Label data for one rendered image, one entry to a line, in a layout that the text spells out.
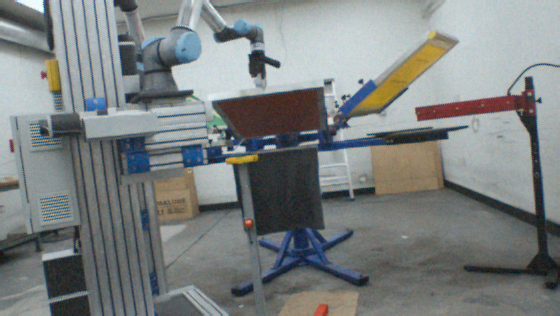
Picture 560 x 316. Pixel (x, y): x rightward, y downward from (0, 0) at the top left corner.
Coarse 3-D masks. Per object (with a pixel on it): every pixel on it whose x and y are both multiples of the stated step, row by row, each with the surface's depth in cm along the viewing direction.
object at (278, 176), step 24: (264, 168) 241; (288, 168) 241; (312, 168) 239; (240, 192) 243; (264, 192) 242; (288, 192) 242; (312, 192) 240; (264, 216) 244; (288, 216) 243; (312, 216) 242
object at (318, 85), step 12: (288, 84) 232; (300, 84) 231; (312, 84) 230; (216, 96) 235; (228, 96) 234; (240, 96) 233; (252, 96) 234; (324, 96) 244; (216, 108) 247; (324, 108) 263; (228, 120) 268; (324, 120) 285; (300, 132) 306
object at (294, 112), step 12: (276, 96) 237; (288, 96) 239; (300, 96) 240; (312, 96) 242; (276, 108) 255; (288, 108) 257; (300, 108) 259; (312, 108) 261; (276, 120) 277; (288, 120) 279; (300, 120) 281; (312, 120) 283; (288, 132) 304
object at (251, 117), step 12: (264, 96) 236; (228, 108) 248; (240, 108) 250; (252, 108) 252; (264, 108) 254; (240, 120) 270; (252, 120) 272; (264, 120) 274; (240, 132) 294; (252, 132) 297; (264, 132) 299; (276, 132) 302
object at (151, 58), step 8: (152, 40) 190; (160, 40) 191; (144, 48) 191; (152, 48) 189; (144, 56) 191; (152, 56) 189; (160, 56) 187; (144, 64) 192; (152, 64) 190; (160, 64) 190
